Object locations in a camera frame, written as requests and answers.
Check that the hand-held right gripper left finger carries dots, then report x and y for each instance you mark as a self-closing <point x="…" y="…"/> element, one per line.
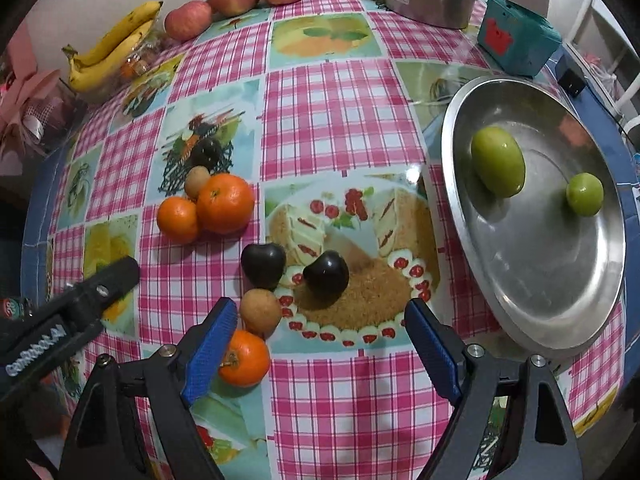
<point x="210" y="350"/>

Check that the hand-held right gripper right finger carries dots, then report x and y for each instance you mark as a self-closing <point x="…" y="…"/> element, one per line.
<point x="432" y="350"/>

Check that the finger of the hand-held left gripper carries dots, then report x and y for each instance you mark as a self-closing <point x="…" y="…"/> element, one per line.
<point x="107" y="285"/>

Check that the small orange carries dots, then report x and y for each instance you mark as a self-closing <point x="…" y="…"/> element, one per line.
<point x="178" y="221"/>
<point x="247" y="360"/>

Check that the large brown longan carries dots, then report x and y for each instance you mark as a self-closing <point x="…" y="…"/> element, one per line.
<point x="261" y="311"/>

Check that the dark plum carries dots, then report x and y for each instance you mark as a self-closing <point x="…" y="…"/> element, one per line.
<point x="326" y="280"/>
<point x="206" y="152"/>
<point x="263" y="265"/>

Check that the round metal plate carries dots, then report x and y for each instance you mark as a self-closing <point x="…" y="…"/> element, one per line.
<point x="540" y="270"/>

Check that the small brown longan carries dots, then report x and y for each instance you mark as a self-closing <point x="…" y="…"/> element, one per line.
<point x="195" y="181"/>

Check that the large orange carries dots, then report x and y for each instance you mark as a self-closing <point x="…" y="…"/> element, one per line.
<point x="226" y="204"/>

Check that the pink wrapped bouquet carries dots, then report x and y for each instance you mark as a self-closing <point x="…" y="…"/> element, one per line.
<point x="30" y="105"/>

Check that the large green jujube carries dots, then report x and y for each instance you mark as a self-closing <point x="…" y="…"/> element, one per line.
<point x="498" y="161"/>

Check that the yellow banana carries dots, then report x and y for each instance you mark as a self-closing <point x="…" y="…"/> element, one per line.
<point x="102" y="67"/>
<point x="122" y="30"/>

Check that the small green jujube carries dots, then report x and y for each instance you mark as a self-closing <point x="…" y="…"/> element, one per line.
<point x="585" y="194"/>

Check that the pink chequered tablecloth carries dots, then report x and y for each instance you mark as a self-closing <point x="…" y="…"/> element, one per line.
<point x="325" y="120"/>

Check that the black power adapter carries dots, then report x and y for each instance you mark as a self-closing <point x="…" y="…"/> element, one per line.
<point x="572" y="82"/>

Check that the teal box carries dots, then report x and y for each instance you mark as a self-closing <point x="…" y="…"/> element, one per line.
<point x="520" y="40"/>

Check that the pink plastic bag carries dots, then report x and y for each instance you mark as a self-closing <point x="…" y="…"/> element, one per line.
<point x="602" y="72"/>

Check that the white furniture frame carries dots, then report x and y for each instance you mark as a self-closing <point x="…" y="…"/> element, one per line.
<point x="607" y="45"/>

